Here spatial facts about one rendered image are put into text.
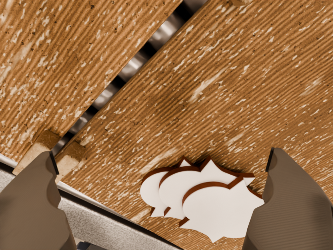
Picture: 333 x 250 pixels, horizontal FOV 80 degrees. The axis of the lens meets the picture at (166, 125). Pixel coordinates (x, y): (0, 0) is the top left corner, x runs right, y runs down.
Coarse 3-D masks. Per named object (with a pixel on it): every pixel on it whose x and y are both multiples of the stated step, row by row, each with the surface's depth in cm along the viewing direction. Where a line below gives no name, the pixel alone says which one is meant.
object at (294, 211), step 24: (288, 168) 10; (264, 192) 10; (288, 192) 8; (312, 192) 8; (264, 216) 7; (288, 216) 7; (312, 216) 7; (264, 240) 7; (288, 240) 7; (312, 240) 7
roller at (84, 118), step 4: (88, 108) 25; (92, 108) 26; (84, 112) 24; (88, 112) 25; (92, 112) 25; (96, 112) 26; (84, 116) 24; (88, 116) 24; (92, 116) 25; (80, 120) 24; (84, 120) 24; (88, 120) 24; (76, 124) 24; (80, 124) 24; (84, 124) 24; (72, 128) 24; (76, 128) 24; (80, 128) 24; (72, 132) 25; (76, 132) 25
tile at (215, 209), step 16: (240, 176) 25; (192, 192) 25; (208, 192) 25; (224, 192) 25; (240, 192) 25; (192, 208) 26; (208, 208) 26; (224, 208) 27; (240, 208) 27; (192, 224) 28; (208, 224) 28; (224, 224) 28; (240, 224) 29
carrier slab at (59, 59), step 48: (0, 0) 16; (48, 0) 16; (96, 0) 16; (144, 0) 17; (0, 48) 18; (48, 48) 18; (96, 48) 18; (0, 96) 20; (48, 96) 20; (96, 96) 21; (0, 144) 23
